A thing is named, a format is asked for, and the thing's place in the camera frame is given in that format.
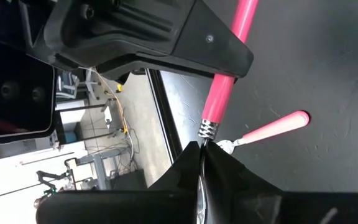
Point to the black background robot arm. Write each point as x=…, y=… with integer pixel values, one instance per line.
x=51, y=186

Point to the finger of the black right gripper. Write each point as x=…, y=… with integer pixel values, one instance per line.
x=154, y=28
x=135, y=63

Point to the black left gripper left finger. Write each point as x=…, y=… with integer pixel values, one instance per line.
x=120, y=208

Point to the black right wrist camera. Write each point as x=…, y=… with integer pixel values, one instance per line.
x=17, y=93

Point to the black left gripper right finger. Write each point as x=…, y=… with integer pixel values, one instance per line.
x=275, y=208

